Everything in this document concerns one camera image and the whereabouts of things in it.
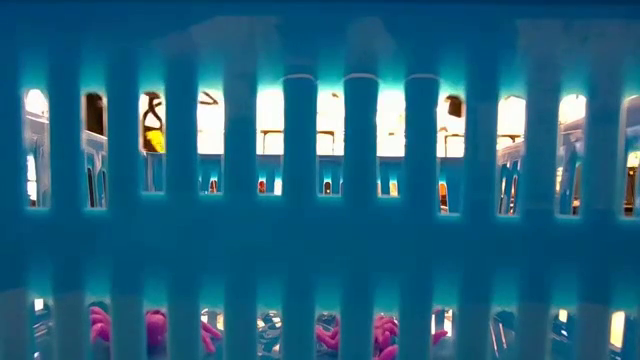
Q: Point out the blue plastic slotted basket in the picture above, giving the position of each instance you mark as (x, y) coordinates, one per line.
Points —
(300, 240)

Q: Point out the purple plastic spider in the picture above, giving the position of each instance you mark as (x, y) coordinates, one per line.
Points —
(386, 332)
(156, 327)

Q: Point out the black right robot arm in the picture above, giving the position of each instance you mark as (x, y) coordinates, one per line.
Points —
(454, 106)

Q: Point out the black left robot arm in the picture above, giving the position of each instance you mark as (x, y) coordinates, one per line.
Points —
(94, 112)

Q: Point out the background room table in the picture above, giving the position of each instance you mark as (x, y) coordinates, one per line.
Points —
(270, 133)
(452, 134)

